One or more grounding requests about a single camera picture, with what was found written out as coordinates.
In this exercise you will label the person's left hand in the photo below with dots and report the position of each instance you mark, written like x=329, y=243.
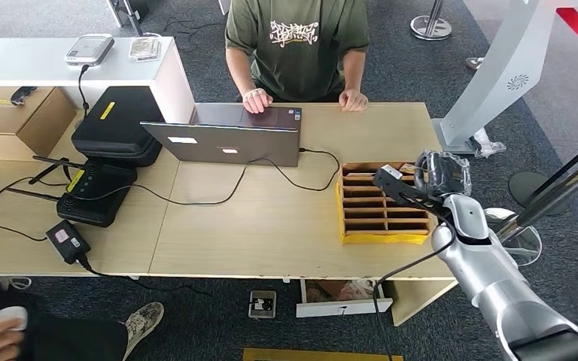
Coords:
x=353, y=101

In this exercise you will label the person's right hand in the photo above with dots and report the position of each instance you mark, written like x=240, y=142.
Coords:
x=257, y=101

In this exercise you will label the person's left forearm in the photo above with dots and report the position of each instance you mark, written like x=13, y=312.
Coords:
x=354, y=70

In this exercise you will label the person's right forearm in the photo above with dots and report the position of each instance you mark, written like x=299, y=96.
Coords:
x=240, y=72

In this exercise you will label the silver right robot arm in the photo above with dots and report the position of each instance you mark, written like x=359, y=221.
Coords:
x=498, y=284

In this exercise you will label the person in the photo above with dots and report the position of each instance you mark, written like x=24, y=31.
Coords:
x=294, y=65
x=69, y=339

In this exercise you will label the white card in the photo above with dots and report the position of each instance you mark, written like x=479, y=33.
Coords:
x=361, y=175

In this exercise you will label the patterned card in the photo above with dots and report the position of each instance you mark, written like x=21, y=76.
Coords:
x=406, y=168

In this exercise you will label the wooden card organizer box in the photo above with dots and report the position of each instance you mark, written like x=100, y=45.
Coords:
x=369, y=214

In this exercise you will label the wrapped card packet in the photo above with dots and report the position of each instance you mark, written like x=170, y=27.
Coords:
x=145, y=49

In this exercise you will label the grey card reader device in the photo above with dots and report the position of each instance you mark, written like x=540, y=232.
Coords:
x=89, y=50

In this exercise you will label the white rounded object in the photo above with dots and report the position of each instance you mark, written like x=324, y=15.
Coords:
x=7, y=316

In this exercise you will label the grey laptop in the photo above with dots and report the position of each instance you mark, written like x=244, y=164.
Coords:
x=229, y=142

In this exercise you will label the black power adapter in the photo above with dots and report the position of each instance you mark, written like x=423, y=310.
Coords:
x=68, y=241

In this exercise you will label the clear plastic bag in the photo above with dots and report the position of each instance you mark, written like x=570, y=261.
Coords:
x=488, y=144

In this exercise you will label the black hard case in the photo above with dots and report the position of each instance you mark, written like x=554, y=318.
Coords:
x=117, y=124

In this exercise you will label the white angled stand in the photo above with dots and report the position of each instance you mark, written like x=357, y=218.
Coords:
x=498, y=70

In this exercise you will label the speckled shoe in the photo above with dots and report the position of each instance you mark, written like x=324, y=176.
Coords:
x=144, y=324

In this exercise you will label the equipment stand base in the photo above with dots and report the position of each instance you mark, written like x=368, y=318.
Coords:
x=129, y=15

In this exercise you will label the black antenna remote controller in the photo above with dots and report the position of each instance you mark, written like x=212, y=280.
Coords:
x=94, y=194

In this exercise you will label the dark round stanchion base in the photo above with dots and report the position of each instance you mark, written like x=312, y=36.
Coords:
x=526, y=188

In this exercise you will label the white drawer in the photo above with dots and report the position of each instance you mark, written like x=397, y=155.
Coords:
x=341, y=304

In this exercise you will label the floor power socket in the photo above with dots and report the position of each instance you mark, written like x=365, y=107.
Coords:
x=262, y=304

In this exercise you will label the wooden desk leg panel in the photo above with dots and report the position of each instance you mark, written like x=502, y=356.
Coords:
x=418, y=299

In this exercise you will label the white cabinet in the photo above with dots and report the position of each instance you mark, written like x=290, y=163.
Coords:
x=44, y=65

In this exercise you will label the chrome stanchion base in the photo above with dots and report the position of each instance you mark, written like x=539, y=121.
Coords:
x=523, y=239

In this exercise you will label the cardboard box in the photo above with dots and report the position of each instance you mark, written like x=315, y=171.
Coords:
x=15, y=124

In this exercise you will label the dark diagonal pole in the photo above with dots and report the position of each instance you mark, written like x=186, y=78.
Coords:
x=558, y=189

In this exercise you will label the black item on box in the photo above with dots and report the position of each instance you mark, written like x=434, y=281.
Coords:
x=22, y=94

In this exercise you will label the yellow floor tape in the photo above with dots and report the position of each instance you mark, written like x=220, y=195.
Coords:
x=319, y=355

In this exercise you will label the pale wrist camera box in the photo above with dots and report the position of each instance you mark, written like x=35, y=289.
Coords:
x=392, y=173

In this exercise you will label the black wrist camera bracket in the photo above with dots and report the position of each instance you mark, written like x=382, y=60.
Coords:
x=408, y=197

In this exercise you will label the chrome stanchion post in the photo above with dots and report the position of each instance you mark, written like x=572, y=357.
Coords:
x=431, y=22

